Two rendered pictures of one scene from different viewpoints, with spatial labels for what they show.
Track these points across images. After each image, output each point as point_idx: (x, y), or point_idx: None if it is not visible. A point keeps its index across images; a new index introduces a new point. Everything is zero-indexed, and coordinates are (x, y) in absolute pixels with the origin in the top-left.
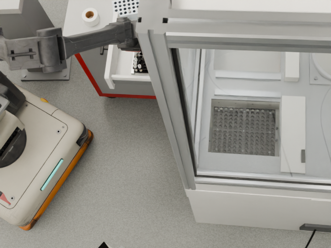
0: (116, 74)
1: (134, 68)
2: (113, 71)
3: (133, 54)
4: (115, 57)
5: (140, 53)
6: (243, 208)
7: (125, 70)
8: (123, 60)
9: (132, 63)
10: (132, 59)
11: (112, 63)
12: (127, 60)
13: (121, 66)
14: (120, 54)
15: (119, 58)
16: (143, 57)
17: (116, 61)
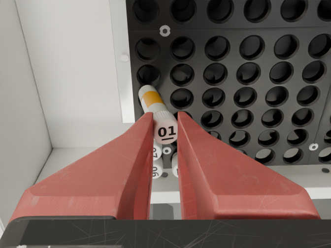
0: (52, 119)
1: None
2: (28, 158)
3: (107, 1)
4: (10, 58)
5: (171, 71)
6: None
7: (88, 100)
8: (61, 46)
9: (117, 74)
10: (114, 47)
11: (0, 163)
12: (83, 46)
13: (64, 81)
14: (30, 6)
15: (37, 36)
16: (196, 99)
17: (23, 64)
